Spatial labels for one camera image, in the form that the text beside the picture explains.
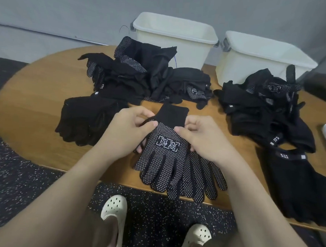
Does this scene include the person's left hand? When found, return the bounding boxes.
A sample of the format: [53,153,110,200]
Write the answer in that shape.
[94,103,159,166]

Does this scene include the person's left white shoe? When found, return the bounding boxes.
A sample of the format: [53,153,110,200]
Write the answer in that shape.
[99,194,128,247]

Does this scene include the person's left forearm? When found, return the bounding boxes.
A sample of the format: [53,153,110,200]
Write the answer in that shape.
[0,145,119,247]

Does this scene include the person's right hand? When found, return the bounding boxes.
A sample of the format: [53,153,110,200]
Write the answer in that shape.
[172,113,245,170]

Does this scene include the black fingerless glove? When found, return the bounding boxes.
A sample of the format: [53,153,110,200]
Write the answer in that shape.
[264,147,326,226]

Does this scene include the grey wall pipe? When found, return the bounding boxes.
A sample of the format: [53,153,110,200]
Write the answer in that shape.
[0,22,134,46]

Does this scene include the stack of black gloves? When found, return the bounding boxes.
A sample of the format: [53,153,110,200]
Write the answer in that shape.
[55,93,130,148]

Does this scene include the metal rack frame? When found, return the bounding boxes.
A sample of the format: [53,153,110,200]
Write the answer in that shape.
[307,42,326,105]

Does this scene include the person's right forearm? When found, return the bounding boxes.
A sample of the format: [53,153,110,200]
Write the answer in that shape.
[217,154,324,247]

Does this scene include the person's white shoe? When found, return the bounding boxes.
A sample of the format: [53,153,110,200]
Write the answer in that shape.
[179,222,213,247]
[99,194,128,247]

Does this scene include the person's left leg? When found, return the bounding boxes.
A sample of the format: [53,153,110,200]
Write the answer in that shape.
[87,211,119,247]

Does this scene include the black dotted glove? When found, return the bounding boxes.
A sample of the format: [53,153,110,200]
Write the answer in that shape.
[55,93,130,148]
[168,149,230,204]
[131,102,191,194]

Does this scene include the white plastic bin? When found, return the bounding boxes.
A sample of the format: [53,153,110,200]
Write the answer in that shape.
[130,11,220,71]
[215,30,320,91]

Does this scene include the pile of black gloves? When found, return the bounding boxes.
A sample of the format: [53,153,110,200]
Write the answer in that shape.
[74,34,321,153]
[55,93,130,148]

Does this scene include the person's right white shoe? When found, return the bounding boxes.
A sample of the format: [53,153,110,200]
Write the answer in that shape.
[179,222,213,247]

